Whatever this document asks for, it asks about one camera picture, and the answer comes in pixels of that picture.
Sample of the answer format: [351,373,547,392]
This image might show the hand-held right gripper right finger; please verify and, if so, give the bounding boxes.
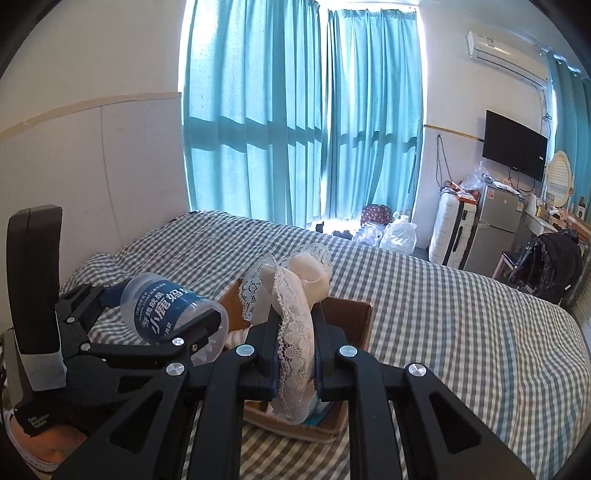
[311,307,539,480]

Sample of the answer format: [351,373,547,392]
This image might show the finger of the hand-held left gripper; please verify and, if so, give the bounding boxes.
[62,308,222,371]
[54,282,132,326]

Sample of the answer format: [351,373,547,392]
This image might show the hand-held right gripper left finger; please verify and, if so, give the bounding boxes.
[51,311,281,480]

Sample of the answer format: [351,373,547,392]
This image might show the clear jar with blue label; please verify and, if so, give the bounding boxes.
[120,272,230,367]

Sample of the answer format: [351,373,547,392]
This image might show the brown cardboard box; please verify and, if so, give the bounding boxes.
[217,279,374,444]

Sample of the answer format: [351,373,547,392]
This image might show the white lace cloth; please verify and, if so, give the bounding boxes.
[238,242,333,424]

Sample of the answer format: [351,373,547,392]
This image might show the person's left hand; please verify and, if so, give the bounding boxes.
[9,411,88,462]

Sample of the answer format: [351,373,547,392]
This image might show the clear plastic bags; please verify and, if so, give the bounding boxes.
[379,213,417,254]

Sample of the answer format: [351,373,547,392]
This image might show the dark red patterned bag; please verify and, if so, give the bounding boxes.
[360,204,393,227]

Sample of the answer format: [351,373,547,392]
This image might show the white suitcase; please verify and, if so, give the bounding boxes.
[428,193,478,268]

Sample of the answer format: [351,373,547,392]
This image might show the wooden chair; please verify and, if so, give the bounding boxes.
[492,249,522,280]

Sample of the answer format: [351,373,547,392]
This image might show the silver fridge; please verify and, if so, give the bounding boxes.
[462,182,525,278]

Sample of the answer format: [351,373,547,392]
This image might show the black jacket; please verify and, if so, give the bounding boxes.
[508,229,583,305]

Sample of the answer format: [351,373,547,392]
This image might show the clear plastic bag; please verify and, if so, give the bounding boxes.
[462,161,492,190]

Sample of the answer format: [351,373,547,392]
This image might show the wide teal curtain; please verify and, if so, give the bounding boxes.
[182,0,329,229]

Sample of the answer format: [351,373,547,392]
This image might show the narrow teal curtain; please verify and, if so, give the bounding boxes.
[321,7,423,227]

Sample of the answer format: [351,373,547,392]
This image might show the white oval mirror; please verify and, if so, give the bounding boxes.
[545,150,573,206]

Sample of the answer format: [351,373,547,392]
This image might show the teal curtain beside wardrobe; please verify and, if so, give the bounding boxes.
[546,52,591,204]

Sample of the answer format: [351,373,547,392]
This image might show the white air conditioner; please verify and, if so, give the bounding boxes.
[466,30,552,88]

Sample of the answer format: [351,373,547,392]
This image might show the black wall cable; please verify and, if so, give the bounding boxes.
[435,134,451,190]

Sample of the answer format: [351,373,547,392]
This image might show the black wall television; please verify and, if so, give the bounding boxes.
[482,110,549,182]

